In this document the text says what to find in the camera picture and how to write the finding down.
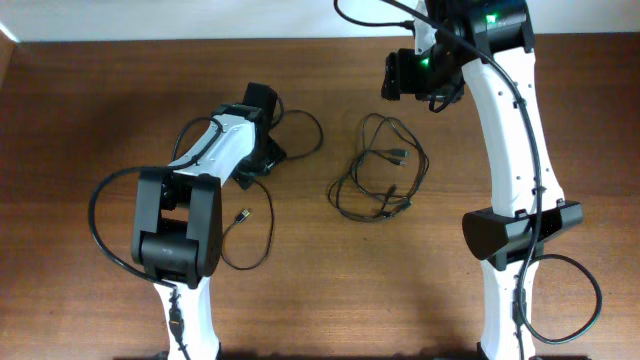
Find black separated usb cable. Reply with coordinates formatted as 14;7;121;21
219;177;276;272

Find black cable bundle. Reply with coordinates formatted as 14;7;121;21
327;112;431;223

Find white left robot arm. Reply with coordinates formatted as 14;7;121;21
131;83;286;359

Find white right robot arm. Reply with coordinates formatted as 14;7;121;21
381;0;583;360

